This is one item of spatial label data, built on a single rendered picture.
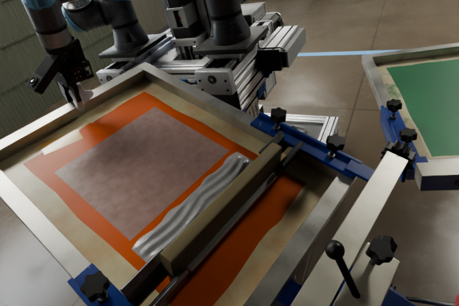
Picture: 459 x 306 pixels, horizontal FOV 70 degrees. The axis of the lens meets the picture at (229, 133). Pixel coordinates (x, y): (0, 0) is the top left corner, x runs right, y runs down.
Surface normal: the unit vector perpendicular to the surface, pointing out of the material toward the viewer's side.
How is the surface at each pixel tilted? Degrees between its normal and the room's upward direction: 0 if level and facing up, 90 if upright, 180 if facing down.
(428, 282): 0
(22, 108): 90
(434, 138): 0
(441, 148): 0
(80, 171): 16
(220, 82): 90
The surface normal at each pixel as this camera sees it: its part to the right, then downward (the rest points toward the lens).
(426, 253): -0.21, -0.81
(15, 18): 0.88, 0.08
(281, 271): 0.00, -0.72
